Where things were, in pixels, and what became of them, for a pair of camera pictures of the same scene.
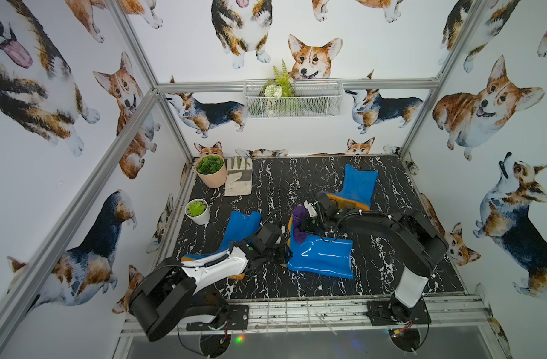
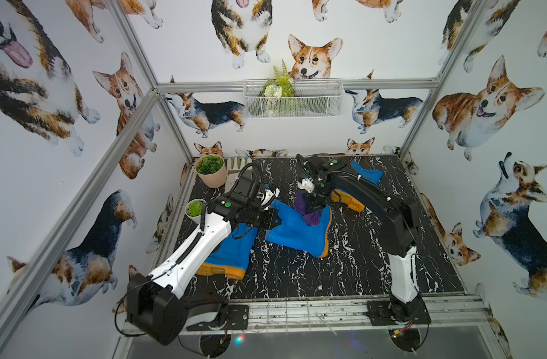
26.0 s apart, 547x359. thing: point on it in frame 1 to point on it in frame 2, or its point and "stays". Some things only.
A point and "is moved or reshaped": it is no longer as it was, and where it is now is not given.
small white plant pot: x=196 y=210 stays
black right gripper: x=307 y=226 to x=313 y=206
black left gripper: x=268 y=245 to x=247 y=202
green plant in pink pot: x=209 y=164 stays
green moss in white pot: x=196 y=208 stays
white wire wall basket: x=313 y=99 stays
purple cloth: x=300 y=218 is moved or reshaped
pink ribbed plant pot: x=211 y=170 stays
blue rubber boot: x=319 y=253 is moved or reshaped
